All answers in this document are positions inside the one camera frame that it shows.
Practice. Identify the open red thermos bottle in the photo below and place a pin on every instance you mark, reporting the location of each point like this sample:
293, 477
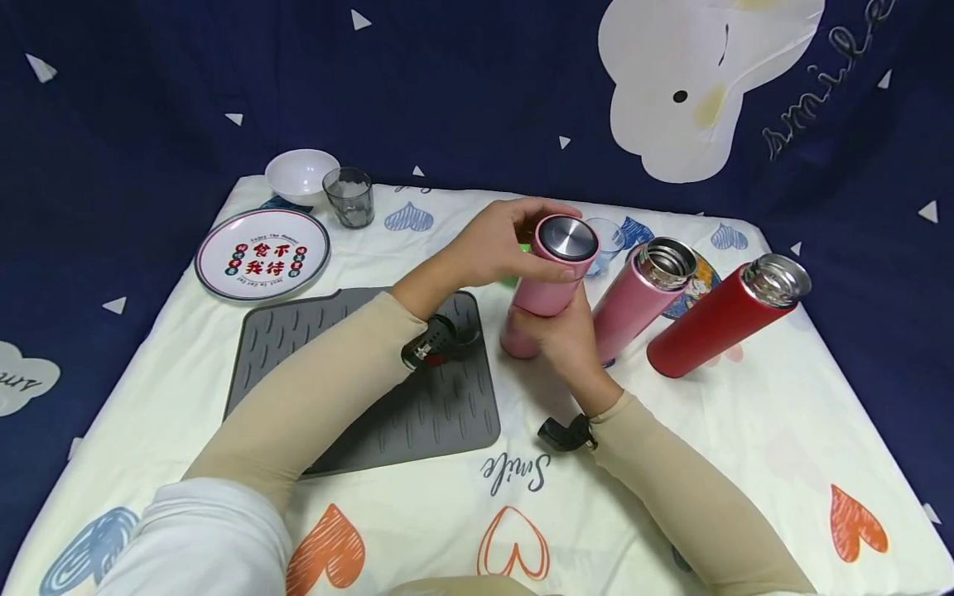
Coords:
715, 327

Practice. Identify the pink thermos lid steel top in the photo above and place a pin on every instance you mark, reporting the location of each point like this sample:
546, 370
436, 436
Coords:
568, 240

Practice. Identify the open pink thermos bottle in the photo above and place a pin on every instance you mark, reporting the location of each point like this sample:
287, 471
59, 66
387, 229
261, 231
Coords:
637, 302

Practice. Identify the person's right forearm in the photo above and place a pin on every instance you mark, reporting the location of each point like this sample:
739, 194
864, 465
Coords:
693, 505

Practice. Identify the round printed white plate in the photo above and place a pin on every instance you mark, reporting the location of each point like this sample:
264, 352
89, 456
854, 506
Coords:
262, 253

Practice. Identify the grey ribbed silicone mat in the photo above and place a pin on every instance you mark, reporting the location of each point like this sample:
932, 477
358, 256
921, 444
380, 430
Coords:
432, 414

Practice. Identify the pink thermos bottle body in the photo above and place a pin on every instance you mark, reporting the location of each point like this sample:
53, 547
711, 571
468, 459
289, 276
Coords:
548, 296

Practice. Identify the white bowl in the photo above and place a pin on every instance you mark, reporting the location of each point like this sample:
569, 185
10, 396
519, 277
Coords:
302, 174

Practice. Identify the person's right hand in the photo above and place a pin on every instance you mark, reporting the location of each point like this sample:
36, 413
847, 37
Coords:
570, 356

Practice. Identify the grey glass tumbler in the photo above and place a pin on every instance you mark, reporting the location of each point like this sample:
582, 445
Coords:
349, 199

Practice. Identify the round printed coaster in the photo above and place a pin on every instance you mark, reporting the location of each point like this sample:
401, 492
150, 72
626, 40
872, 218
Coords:
705, 285

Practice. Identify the person's left forearm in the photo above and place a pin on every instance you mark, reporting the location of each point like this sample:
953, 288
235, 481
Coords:
313, 397

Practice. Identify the blue coaster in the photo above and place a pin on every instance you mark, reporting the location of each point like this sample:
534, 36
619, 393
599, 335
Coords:
277, 204

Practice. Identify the clear drinking glass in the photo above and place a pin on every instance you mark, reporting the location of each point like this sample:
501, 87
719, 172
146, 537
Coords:
610, 238

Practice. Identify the person's left hand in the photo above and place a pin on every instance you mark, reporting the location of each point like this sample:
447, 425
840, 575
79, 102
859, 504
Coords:
477, 248

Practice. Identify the black wrist band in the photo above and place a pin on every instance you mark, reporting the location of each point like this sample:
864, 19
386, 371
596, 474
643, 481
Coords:
436, 343
563, 433

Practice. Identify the green object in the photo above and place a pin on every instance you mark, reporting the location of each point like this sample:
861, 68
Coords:
510, 282

